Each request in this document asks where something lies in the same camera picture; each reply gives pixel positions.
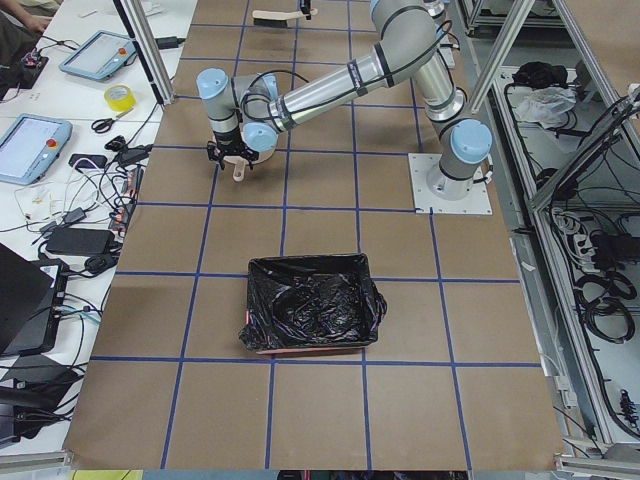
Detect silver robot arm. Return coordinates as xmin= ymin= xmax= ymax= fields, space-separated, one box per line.
xmin=196 ymin=1 xmax=493 ymax=184

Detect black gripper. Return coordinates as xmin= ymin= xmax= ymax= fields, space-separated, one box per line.
xmin=206 ymin=0 xmax=318 ymax=170

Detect black power adapter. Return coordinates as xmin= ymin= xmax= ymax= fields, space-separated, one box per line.
xmin=45 ymin=228 xmax=115 ymax=256

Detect black cable bundle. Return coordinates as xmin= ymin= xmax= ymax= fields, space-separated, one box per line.
xmin=574 ymin=269 xmax=639 ymax=346

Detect black scissors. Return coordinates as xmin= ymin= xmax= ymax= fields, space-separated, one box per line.
xmin=91 ymin=110 xmax=129 ymax=134

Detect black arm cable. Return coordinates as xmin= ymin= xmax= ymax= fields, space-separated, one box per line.
xmin=238 ymin=19 xmax=454 ymax=132

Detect aluminium frame post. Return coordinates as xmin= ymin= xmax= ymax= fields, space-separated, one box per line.
xmin=113 ymin=0 xmax=175 ymax=105

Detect blue teach pendant far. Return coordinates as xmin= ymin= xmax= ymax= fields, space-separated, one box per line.
xmin=59 ymin=30 xmax=136 ymax=81

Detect blue teach pendant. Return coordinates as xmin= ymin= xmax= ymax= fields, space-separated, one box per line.
xmin=59 ymin=30 xmax=136 ymax=81
xmin=1 ymin=114 xmax=73 ymax=185

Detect beige hand brush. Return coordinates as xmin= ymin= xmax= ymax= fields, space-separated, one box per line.
xmin=252 ymin=10 xmax=307 ymax=28

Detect white crumpled cloth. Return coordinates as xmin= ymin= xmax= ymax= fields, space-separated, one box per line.
xmin=514 ymin=87 xmax=576 ymax=128

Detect beige plastic dustpan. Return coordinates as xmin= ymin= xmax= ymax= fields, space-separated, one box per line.
xmin=225 ymin=149 xmax=275 ymax=182

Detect blue teach pendant near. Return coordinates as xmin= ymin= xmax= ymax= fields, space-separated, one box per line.
xmin=1 ymin=114 xmax=73 ymax=185

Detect yellow tape roll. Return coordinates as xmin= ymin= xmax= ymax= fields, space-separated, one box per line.
xmin=104 ymin=84 xmax=136 ymax=112

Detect bin with black bag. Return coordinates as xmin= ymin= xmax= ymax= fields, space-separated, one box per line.
xmin=239 ymin=253 xmax=387 ymax=354

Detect black laptop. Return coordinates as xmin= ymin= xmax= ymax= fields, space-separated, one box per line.
xmin=1 ymin=246 xmax=69 ymax=357

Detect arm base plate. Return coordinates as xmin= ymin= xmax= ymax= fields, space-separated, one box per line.
xmin=408 ymin=153 xmax=493 ymax=216

